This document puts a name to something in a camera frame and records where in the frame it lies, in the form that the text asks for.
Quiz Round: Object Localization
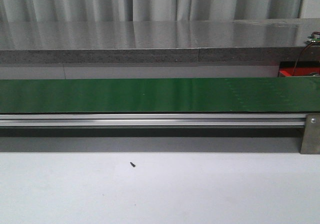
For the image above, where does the grey stone counter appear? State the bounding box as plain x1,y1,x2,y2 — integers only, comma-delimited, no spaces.
0,18,320,64

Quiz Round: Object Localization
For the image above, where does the green conveyor belt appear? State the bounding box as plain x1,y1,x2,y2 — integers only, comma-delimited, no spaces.
0,77,320,113

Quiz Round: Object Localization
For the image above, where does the red plastic tray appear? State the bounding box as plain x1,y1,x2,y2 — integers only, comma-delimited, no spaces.
278,61,320,77

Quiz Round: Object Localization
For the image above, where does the small green circuit board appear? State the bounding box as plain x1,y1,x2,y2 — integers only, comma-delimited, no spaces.
305,34,320,44

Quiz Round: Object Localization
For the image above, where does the grey curtain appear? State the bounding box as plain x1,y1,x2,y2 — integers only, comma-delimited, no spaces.
0,0,320,22

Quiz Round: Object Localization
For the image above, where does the aluminium conveyor frame rail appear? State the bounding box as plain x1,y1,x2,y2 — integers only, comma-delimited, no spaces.
0,113,307,127

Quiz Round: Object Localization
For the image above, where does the red black wire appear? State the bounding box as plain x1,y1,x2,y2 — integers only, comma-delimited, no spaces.
292,31,320,77

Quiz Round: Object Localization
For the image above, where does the steel conveyor end bracket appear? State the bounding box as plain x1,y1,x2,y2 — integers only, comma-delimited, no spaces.
300,114,320,154

